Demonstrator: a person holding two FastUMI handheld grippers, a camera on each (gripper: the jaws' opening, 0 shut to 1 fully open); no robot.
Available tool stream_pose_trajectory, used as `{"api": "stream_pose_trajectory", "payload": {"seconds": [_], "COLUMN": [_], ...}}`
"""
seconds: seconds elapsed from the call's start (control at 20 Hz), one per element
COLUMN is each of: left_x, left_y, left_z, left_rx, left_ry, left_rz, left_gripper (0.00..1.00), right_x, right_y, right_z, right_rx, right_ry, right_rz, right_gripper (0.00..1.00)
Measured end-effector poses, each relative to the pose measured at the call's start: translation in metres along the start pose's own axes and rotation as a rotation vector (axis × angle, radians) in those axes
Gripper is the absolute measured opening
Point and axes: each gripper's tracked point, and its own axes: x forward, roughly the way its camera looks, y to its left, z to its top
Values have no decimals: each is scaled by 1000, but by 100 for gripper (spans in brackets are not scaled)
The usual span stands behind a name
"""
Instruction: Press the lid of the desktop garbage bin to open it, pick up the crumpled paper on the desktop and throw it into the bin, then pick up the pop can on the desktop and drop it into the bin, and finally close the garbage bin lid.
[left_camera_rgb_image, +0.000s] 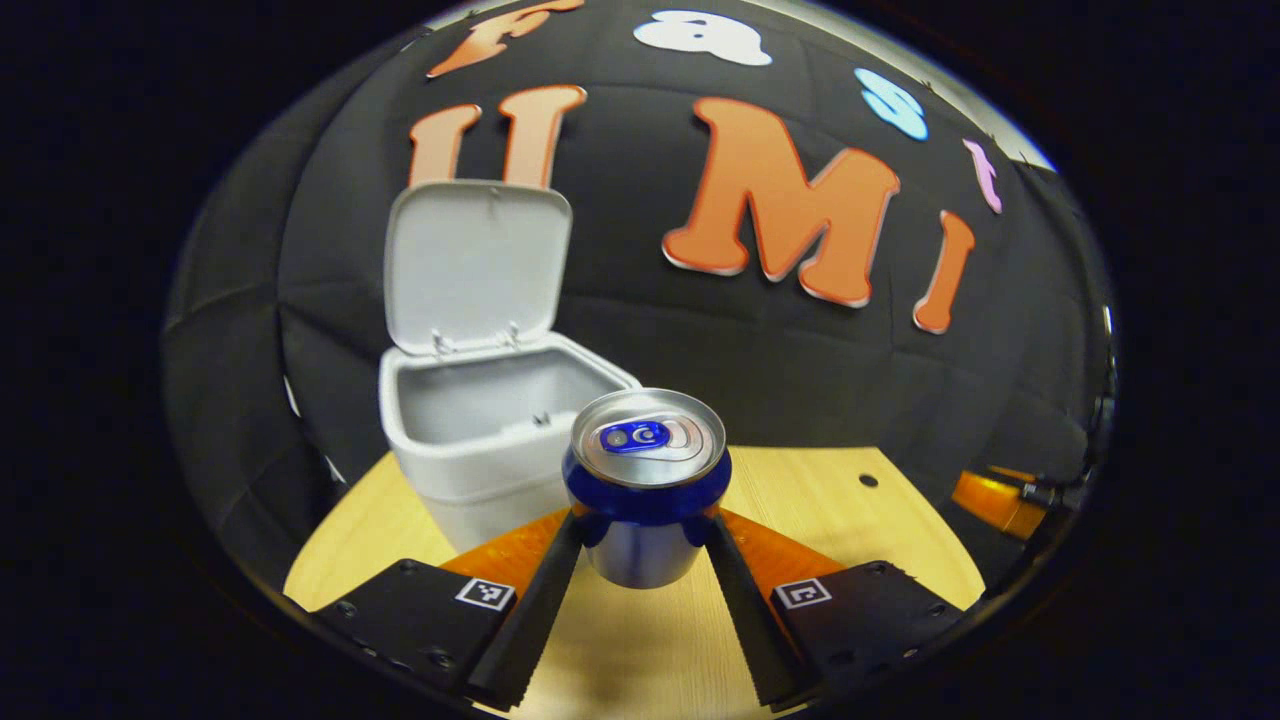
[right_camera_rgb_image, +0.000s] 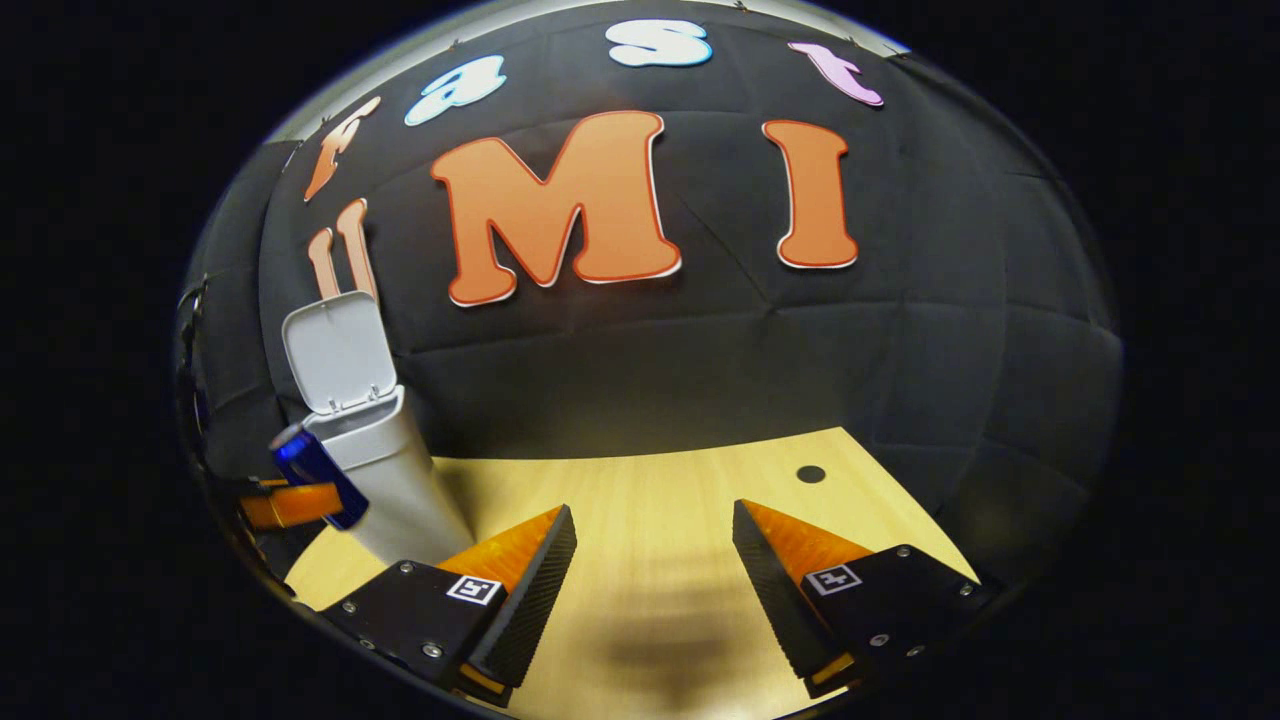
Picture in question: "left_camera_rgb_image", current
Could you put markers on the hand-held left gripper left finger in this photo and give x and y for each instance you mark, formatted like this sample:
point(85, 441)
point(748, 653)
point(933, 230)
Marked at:
point(540, 610)

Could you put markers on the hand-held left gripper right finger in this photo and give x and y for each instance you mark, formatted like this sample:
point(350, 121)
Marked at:
point(752, 620)

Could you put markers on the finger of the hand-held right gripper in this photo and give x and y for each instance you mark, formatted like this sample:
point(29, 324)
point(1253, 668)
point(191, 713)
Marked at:
point(985, 500)
point(1010, 470)

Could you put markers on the blue silver pop can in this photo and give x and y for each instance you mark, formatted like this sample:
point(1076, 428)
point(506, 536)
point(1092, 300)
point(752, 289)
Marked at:
point(645, 500)

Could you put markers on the white desktop garbage bin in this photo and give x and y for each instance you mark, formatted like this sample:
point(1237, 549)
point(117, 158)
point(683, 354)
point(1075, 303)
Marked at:
point(470, 470)

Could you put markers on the wooden desktop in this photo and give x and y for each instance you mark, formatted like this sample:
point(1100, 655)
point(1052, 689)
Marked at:
point(800, 500)

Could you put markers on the black backdrop cloth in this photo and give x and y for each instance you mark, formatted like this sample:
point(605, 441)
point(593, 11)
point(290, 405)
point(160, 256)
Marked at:
point(800, 370)

